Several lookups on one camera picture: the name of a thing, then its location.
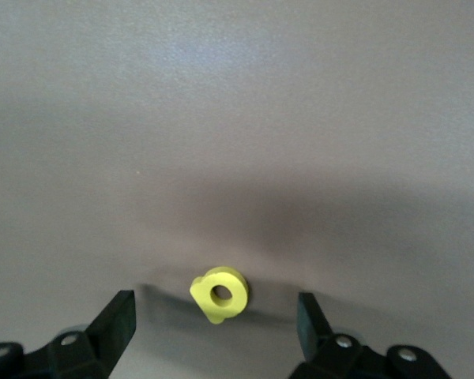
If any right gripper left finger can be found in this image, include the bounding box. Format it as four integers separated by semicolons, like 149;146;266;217
0;290;137;379

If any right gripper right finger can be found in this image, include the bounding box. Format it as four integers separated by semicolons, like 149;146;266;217
290;291;453;379

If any yellow foam letter a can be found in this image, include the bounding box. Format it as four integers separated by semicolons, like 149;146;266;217
189;265;250;327

